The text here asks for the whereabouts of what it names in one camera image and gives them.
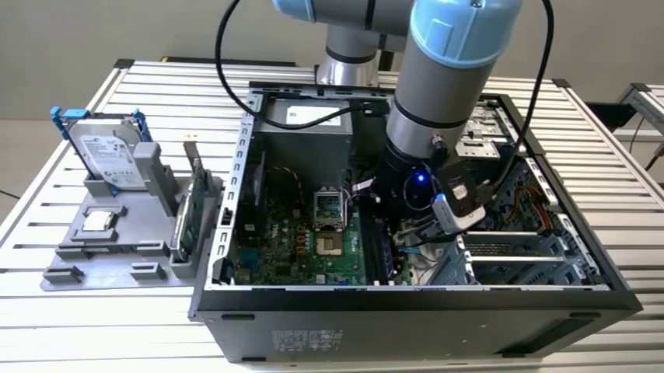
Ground labelled power cable bundle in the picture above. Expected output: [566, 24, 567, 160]
[344, 170, 378, 203]

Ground green motherboard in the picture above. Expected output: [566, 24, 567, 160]
[229, 189, 415, 288]

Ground grey power supply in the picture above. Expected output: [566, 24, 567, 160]
[252, 99, 355, 188]

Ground black case fan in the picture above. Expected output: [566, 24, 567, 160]
[235, 152, 268, 239]

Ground CPU socket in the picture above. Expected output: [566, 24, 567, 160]
[314, 231, 347, 258]

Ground hard disk in blue carrier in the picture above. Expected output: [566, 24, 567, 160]
[48, 106, 156, 194]

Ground black RAM slot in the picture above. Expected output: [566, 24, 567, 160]
[360, 211, 376, 285]
[366, 217, 383, 285]

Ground aluminium slatted side table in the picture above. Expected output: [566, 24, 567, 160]
[610, 82, 664, 141]

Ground green graphics card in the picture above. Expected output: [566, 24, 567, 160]
[172, 131, 219, 262]

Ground grey parts rack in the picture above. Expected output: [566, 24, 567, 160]
[40, 141, 227, 291]

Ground black sleeved cable loop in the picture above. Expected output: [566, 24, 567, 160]
[396, 217, 461, 252]

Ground silver CPU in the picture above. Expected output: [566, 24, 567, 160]
[81, 209, 121, 231]

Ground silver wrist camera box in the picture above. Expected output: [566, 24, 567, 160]
[431, 161, 489, 234]

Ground black table connector block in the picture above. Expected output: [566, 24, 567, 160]
[585, 101, 638, 128]

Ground twisted multicolour fan wire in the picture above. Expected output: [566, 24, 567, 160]
[264, 166, 308, 206]

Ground green RAM stick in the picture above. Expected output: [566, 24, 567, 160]
[374, 224, 398, 275]
[64, 243, 167, 254]

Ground dark grey plastic shroud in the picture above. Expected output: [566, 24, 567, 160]
[356, 101, 390, 156]

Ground black PC case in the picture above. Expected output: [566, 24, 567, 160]
[185, 80, 644, 364]

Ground orange yellow power wires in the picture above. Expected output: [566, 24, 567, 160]
[509, 185, 554, 237]

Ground metal socket cover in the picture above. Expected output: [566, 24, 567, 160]
[312, 186, 347, 231]

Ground silver drive cage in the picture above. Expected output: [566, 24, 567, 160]
[455, 99, 522, 164]

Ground black camera cable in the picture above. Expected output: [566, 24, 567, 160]
[213, 0, 370, 130]
[485, 0, 557, 191]

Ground silver disk bay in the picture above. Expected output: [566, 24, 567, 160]
[455, 229, 590, 288]

